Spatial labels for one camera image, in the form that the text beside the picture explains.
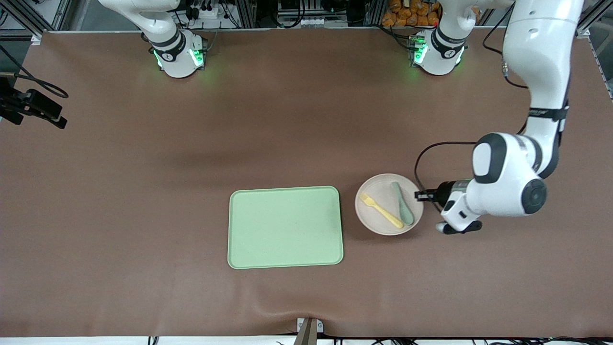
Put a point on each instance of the aluminium diagonal frame strut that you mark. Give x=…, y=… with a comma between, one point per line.
x=590, y=21
x=26, y=20

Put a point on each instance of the grey-green plastic spoon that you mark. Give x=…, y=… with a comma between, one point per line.
x=406, y=215

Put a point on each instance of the white power strip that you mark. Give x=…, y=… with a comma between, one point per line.
x=210, y=13

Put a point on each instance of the white connector row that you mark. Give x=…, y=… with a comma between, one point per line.
x=301, y=22

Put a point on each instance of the aluminium frame post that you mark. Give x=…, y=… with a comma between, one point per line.
x=373, y=12
x=246, y=14

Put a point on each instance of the metal table edge clamp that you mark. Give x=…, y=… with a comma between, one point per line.
x=309, y=333

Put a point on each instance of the brown table mat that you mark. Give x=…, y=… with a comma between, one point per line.
x=143, y=215

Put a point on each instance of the orange lumpy objects pile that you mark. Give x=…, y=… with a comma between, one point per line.
x=407, y=12

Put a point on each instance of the beige round plate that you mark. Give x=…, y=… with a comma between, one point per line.
x=373, y=223

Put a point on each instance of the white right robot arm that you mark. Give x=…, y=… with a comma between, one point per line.
x=177, y=57

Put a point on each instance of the light green rectangular tray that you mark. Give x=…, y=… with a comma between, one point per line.
x=282, y=230

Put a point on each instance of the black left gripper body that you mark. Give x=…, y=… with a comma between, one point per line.
x=439, y=192

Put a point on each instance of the yellow plastic fork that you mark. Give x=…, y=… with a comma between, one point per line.
x=383, y=212

